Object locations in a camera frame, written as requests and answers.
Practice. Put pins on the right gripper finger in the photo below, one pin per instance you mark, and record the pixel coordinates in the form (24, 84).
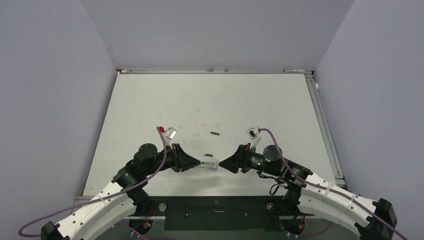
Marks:
(231, 167)
(234, 158)

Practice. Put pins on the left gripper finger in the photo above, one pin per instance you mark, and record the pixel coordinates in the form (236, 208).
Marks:
(187, 165)
(185, 157)

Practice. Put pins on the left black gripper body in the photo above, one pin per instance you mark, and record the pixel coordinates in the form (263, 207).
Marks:
(168, 163)

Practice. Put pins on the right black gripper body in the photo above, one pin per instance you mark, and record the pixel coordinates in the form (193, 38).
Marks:
(255, 160)

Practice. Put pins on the white remote control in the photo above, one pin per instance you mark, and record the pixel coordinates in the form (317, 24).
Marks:
(208, 164)

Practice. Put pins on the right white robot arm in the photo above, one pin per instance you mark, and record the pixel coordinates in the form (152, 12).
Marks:
(308, 193)

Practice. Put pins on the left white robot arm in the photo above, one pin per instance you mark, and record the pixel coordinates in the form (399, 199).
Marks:
(121, 196)

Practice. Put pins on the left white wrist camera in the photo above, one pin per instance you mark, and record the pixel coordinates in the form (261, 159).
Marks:
(168, 133)

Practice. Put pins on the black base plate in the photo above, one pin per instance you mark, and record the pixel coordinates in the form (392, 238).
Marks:
(217, 213)

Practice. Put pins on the aluminium right rail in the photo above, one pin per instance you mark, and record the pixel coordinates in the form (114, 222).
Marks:
(325, 130)

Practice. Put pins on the aluminium rail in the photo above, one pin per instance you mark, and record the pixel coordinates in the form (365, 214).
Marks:
(325, 130)
(212, 71)

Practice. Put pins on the aluminium back rail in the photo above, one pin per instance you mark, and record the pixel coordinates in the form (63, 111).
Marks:
(212, 71)

